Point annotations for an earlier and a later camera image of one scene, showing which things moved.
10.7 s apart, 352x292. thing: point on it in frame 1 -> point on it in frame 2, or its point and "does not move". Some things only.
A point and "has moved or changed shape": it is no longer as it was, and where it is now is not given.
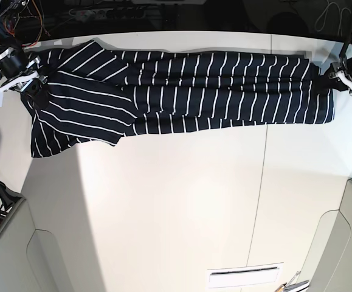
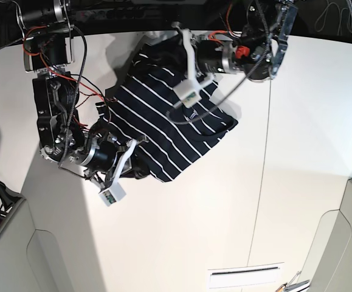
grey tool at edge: x=295 y=287 does not move
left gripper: x=36 y=91 -> x=107 y=160
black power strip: x=90 y=14 does not move
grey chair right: x=339 y=260 does not move
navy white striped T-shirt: x=92 y=95 has moved or changed shape
